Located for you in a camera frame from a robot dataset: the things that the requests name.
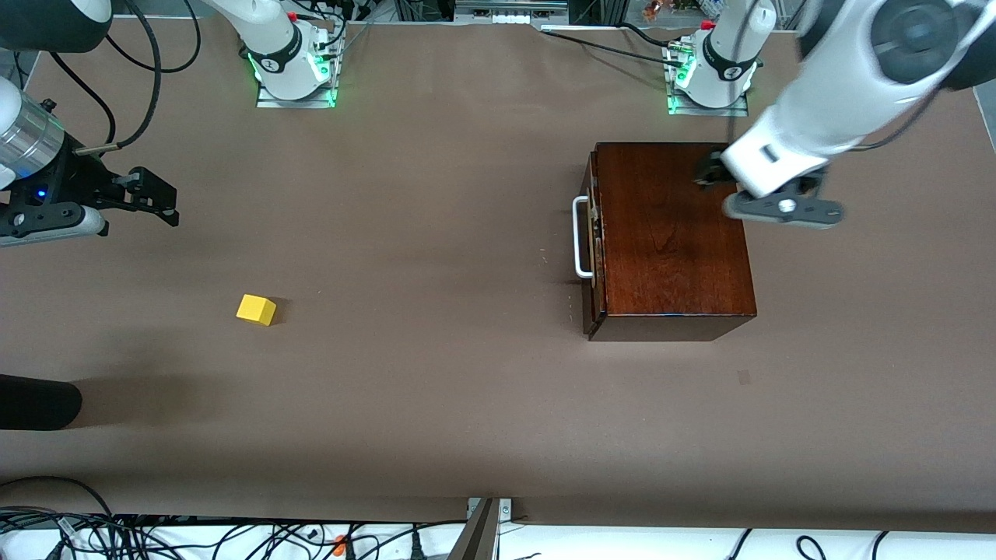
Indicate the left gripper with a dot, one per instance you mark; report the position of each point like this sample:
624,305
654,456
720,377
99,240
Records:
707,169

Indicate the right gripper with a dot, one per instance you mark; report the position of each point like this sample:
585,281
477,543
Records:
80,180

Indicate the yellow block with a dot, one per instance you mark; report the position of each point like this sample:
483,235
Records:
255,309

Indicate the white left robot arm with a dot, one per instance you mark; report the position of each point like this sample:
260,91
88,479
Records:
840,85

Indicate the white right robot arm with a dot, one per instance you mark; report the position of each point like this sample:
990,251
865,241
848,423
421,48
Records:
276,39

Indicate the dark wooden cabinet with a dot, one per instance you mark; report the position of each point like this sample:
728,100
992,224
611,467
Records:
677,233

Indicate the small copper coloured object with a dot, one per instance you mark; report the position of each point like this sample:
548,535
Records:
652,11

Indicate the large matte table cover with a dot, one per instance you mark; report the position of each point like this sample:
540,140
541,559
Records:
389,233

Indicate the black round-ended cylinder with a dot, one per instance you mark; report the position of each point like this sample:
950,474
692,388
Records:
39,402

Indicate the white power strip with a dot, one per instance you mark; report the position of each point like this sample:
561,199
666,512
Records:
511,17

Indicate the small orange object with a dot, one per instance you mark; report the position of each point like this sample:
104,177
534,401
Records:
340,544

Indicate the dark metal beam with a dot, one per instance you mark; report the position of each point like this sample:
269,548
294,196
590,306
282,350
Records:
476,540

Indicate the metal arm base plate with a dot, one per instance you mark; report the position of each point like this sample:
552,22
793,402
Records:
708,111
296,103

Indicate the small metal bracket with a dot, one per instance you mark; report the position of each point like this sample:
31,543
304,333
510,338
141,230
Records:
506,509

